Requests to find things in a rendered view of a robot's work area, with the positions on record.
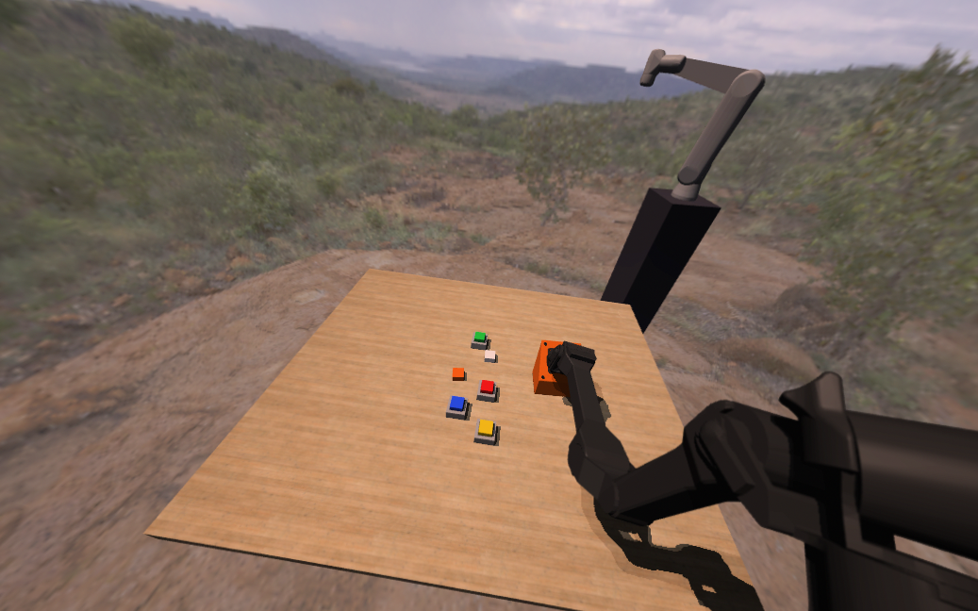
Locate red button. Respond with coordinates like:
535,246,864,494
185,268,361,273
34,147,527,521
476,380,497,403

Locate blue button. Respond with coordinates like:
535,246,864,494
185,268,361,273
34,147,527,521
446,395,468,420

